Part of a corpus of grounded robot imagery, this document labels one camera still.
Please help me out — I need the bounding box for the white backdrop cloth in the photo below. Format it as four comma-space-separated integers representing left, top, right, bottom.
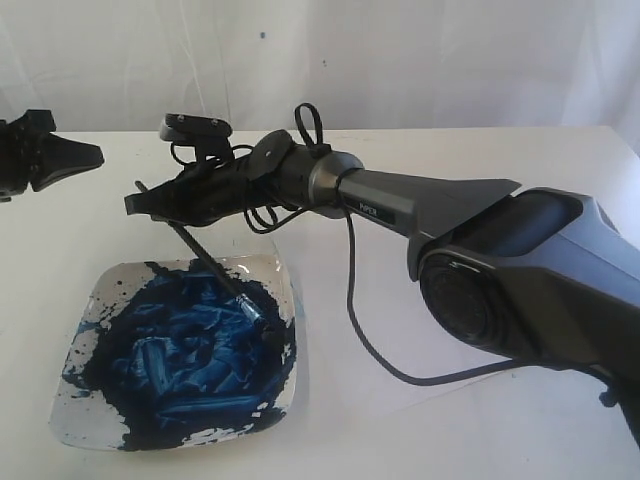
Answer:
1, 1, 639, 144

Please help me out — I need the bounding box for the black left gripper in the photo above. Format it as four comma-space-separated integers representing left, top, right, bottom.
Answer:
1, 109, 104, 201

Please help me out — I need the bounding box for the white plate with blue paint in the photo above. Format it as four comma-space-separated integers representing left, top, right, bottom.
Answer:
49, 240, 297, 451

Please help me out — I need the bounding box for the white paper sheet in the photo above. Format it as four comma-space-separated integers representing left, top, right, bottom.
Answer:
290, 277, 521, 420

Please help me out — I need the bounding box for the black paintbrush silver ferrule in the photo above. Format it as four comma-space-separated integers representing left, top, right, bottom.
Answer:
133, 180, 281, 342

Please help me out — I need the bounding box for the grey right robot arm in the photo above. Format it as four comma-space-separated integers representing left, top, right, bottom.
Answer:
125, 130, 639, 434

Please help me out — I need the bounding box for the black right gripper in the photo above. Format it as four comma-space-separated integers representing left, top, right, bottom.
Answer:
124, 151, 280, 228

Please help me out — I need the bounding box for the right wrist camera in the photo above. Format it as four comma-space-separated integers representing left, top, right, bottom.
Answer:
159, 113, 233, 149

